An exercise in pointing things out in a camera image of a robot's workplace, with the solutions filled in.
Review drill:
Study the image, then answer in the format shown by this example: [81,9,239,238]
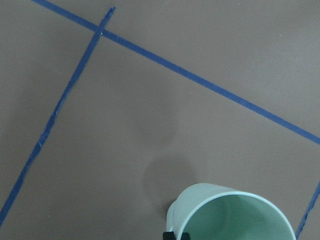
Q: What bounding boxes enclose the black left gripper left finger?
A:
[162,231,175,240]

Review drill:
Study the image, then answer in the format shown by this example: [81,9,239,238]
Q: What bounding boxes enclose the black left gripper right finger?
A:
[182,232,190,240]

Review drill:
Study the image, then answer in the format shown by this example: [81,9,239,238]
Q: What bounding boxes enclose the light green cup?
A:
[164,183,296,240]

